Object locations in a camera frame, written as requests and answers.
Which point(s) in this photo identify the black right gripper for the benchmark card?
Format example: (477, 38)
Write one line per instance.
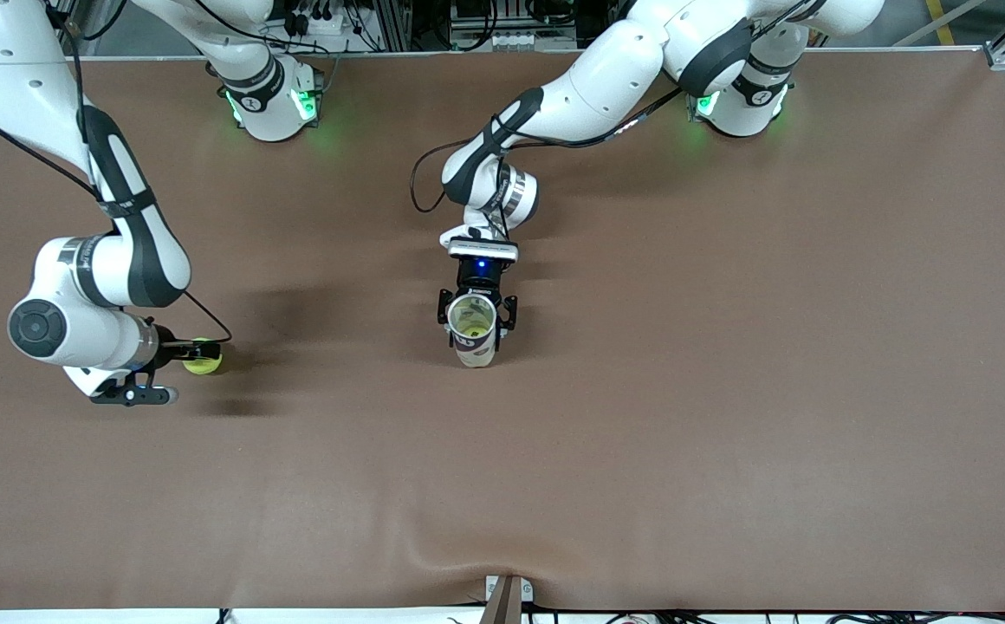
(171, 349)

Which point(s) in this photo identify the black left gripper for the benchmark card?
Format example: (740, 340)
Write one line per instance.
(477, 279)

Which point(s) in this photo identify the Wilson tennis ball can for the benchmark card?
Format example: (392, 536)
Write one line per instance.
(475, 354)

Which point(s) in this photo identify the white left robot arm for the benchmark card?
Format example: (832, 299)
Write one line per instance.
(624, 78)

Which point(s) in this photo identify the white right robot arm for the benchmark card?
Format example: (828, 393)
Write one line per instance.
(0, 69)

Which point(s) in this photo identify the brown table mat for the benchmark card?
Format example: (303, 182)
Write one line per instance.
(728, 347)

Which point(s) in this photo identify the white power strip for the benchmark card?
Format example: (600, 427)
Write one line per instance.
(316, 19)

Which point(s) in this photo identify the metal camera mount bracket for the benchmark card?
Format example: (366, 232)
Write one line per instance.
(507, 598)

